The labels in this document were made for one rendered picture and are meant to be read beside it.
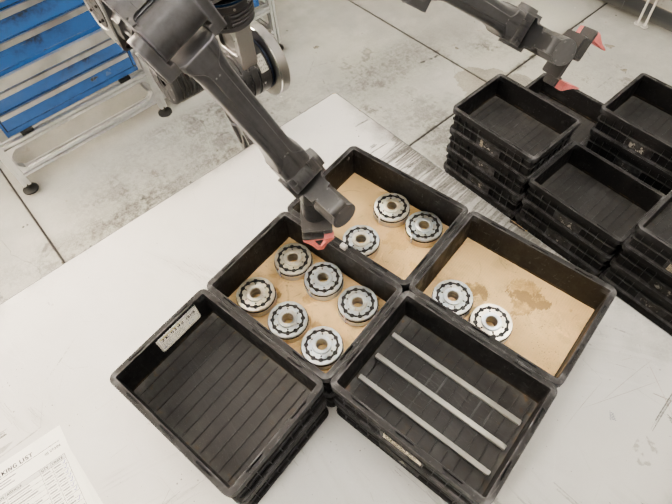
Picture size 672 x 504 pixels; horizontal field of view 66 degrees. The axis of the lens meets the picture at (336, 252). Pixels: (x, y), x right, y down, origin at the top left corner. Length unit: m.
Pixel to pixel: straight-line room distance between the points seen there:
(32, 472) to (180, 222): 0.80
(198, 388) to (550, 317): 0.89
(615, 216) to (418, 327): 1.16
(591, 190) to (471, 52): 1.47
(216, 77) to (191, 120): 2.42
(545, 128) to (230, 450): 1.73
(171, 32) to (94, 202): 2.30
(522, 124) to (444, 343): 1.24
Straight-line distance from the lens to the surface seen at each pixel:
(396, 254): 1.43
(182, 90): 1.92
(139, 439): 1.49
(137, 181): 2.95
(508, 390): 1.31
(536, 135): 2.29
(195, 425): 1.31
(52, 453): 1.58
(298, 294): 1.38
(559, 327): 1.41
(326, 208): 0.97
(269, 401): 1.28
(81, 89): 3.00
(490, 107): 2.37
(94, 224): 2.87
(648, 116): 2.54
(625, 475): 1.48
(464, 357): 1.32
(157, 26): 0.70
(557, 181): 2.30
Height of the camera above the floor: 2.04
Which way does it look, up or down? 57 degrees down
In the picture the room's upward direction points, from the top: 6 degrees counter-clockwise
